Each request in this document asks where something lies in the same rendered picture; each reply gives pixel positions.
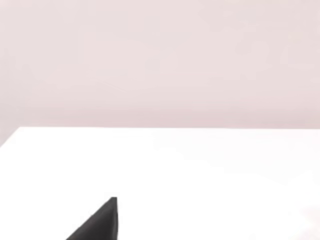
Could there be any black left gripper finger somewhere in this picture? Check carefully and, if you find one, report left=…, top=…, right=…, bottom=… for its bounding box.
left=65, top=196, right=120, bottom=240

